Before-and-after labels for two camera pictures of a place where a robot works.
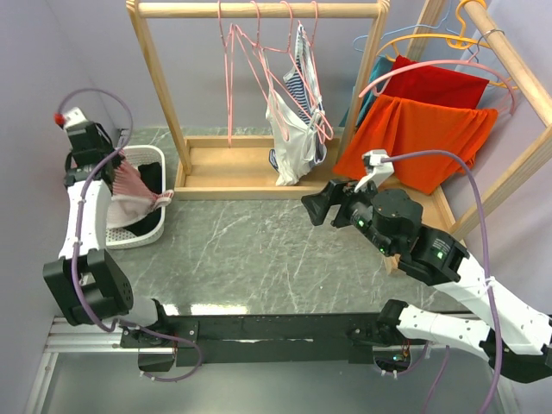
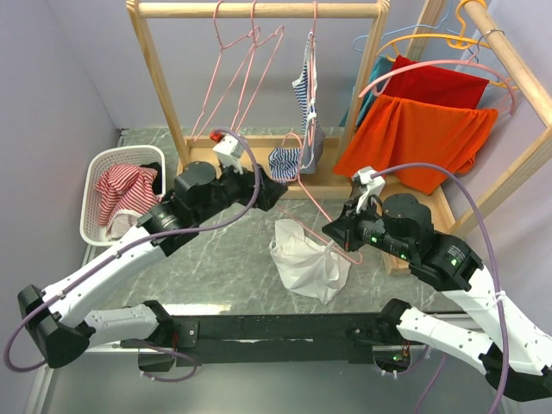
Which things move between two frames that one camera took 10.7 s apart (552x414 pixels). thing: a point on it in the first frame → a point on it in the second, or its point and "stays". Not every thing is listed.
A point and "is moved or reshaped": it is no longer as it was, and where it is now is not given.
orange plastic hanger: x=459 y=41 stays
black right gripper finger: x=317 y=204 → x=339 y=229
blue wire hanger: x=412 y=27 stays
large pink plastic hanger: x=378 y=84 stays
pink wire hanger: x=229 y=62 → x=256 y=30
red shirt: x=436 y=84 stays
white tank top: x=294 y=141 → x=305 y=266
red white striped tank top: x=133 y=197 is moved or reshaped
